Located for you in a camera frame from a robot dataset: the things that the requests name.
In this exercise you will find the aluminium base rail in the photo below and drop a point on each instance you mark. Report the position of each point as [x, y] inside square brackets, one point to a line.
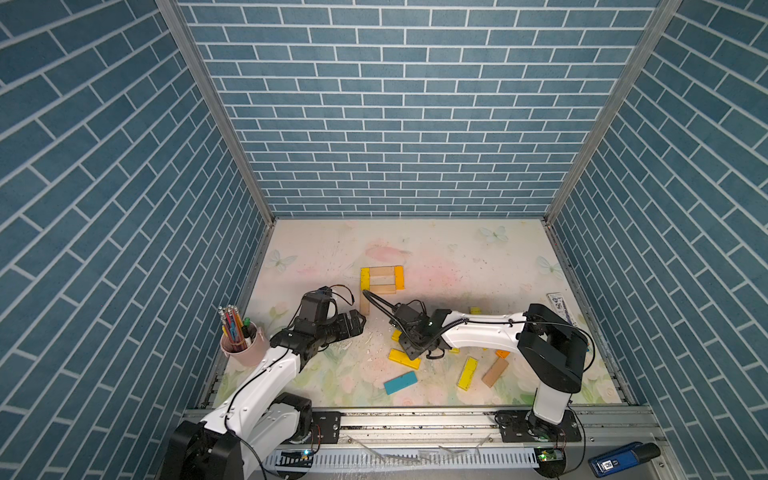
[611, 425]

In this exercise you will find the toothpaste tube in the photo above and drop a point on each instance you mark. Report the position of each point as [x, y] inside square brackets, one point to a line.
[559, 306]

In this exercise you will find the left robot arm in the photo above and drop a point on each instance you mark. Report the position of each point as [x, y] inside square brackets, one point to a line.
[232, 441]

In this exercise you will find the white cable duct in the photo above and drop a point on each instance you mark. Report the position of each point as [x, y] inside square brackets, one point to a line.
[360, 460]

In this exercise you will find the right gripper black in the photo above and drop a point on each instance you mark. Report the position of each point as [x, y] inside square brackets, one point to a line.
[408, 350]

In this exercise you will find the pen holder cup with pens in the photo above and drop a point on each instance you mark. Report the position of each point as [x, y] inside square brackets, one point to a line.
[242, 341]

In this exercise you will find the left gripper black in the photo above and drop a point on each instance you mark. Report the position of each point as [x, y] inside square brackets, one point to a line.
[344, 331]

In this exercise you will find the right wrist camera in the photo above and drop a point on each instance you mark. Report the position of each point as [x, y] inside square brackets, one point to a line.
[408, 316]

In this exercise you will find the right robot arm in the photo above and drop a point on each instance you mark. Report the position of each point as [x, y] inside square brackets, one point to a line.
[553, 348]

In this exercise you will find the blue handheld device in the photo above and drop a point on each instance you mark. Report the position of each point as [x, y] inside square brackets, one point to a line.
[623, 458]

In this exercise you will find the tan wooden block diagonal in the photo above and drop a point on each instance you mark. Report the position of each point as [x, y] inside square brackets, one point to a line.
[383, 289]

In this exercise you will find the teal block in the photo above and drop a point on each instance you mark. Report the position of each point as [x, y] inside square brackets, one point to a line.
[401, 382]

